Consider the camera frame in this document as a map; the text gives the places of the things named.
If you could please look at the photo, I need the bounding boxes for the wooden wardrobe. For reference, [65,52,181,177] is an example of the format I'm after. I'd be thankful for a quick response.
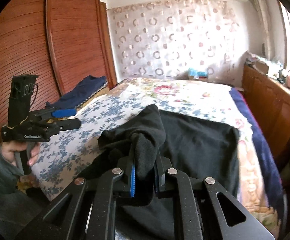
[0,0,117,142]

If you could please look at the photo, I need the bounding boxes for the blue floral bed sheet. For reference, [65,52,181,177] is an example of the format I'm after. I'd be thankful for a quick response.
[32,96,170,200]

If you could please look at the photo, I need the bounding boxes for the folded navy blue garment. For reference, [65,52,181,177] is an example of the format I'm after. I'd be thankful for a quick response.
[46,75,107,109]

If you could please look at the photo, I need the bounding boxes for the person's left hand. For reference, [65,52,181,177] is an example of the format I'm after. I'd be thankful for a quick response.
[0,141,41,168]

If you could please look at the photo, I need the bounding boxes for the dark blue blanket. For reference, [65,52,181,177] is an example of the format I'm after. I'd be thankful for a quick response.
[229,88,284,215]

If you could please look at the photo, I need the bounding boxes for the pink floral quilt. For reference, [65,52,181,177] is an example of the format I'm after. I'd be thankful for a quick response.
[109,77,281,238]

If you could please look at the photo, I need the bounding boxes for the wooden sideboard cabinet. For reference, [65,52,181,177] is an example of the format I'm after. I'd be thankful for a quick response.
[242,66,290,171]

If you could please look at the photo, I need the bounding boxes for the tissue box with blue bag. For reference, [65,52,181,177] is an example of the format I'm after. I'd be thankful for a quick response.
[188,68,208,81]

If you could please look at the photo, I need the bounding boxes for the folded circle trimmed dark garment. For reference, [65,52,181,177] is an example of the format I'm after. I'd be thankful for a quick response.
[76,82,110,111]

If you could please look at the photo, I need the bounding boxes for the circle patterned curtain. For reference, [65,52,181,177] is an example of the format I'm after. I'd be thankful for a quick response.
[108,0,247,85]

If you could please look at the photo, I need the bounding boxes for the black t-shirt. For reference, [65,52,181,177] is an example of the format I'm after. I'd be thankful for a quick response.
[80,105,239,239]

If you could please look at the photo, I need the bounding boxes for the cardboard box on sideboard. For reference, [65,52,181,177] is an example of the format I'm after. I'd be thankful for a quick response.
[254,60,269,75]

